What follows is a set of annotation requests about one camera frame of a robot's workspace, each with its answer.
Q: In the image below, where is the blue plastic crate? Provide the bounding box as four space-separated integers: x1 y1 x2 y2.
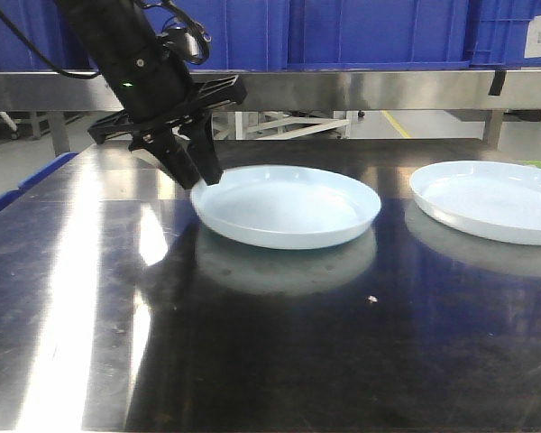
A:
288 0 469 70
463 0 541 69
0 1 289 72

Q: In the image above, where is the blue plastic crate left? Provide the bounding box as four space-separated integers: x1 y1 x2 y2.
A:
0 1 289 72

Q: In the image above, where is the steel shelf leg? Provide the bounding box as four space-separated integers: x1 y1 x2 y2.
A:
48 111 70 156
481 110 505 149

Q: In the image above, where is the steel shelf leg left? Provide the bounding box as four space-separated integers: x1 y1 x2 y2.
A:
48 111 70 156

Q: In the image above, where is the steel shelf leg right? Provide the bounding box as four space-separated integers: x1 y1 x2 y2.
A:
481 110 505 149

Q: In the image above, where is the black cable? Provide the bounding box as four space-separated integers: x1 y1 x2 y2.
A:
0 0 101 81

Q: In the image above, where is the green object at right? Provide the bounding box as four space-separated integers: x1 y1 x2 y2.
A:
518 160 541 173

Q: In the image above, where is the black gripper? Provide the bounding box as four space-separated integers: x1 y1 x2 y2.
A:
87 44 247 189

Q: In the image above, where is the blue plastic crate middle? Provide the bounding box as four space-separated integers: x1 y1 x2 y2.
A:
288 0 469 70

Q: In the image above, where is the white metal frame background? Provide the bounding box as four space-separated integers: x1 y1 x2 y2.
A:
213 111 352 140

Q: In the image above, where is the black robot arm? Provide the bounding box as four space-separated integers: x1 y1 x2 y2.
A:
57 1 247 189

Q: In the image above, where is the blue plastic crate right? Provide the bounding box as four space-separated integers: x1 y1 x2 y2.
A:
463 0 541 69

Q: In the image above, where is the light blue plate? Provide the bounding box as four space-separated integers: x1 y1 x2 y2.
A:
409 161 541 245
190 165 381 250

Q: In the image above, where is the black tape strip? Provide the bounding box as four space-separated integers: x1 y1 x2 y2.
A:
488 69 507 97

